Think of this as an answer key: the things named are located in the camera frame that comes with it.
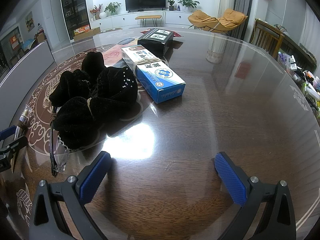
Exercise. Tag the pink packet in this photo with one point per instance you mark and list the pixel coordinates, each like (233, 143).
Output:
(112, 55)

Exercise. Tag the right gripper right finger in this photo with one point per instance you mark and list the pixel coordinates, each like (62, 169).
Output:
(278, 218)

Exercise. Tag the green potted plant left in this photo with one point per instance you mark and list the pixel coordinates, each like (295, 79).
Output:
(112, 8)

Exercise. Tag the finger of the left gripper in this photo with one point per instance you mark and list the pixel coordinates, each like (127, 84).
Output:
(4, 134)
(7, 152)

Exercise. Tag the wooden dining chair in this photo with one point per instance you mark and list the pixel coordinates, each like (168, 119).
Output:
(266, 37)

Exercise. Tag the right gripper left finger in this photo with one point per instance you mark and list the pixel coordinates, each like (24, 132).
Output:
(47, 219)

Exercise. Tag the white tv cabinet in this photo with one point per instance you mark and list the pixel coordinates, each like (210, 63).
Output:
(157, 18)

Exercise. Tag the small dark potted plant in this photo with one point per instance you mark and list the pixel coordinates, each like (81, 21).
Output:
(171, 4)

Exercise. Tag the grey curtain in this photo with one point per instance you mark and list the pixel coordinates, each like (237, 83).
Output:
(243, 6)

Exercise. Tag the grey curved panel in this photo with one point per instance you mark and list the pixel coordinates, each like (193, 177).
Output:
(17, 83)

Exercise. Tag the orange lounge chair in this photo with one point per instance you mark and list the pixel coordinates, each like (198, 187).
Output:
(230, 20)

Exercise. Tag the dark glass display cabinet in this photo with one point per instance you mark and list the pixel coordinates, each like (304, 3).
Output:
(75, 17)

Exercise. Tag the blue white long box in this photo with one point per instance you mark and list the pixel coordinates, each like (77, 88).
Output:
(161, 82)

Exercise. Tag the cardboard box on floor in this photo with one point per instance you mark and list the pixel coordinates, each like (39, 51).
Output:
(87, 34)

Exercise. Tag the cluttered side table items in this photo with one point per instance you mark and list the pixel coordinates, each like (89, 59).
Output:
(304, 79)

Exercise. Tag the red packet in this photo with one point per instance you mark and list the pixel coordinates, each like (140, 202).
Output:
(160, 31)

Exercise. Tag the red flower vase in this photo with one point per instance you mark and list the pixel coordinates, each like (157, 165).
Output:
(96, 10)

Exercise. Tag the green potted plant right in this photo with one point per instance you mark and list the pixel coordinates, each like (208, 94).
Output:
(188, 5)

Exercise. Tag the green potted plant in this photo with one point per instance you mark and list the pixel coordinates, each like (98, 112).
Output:
(112, 8)
(188, 5)

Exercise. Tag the black fuzzy scrunchie bundle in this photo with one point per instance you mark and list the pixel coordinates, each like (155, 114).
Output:
(90, 98)

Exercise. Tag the black soap bar box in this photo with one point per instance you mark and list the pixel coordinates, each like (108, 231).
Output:
(158, 44)

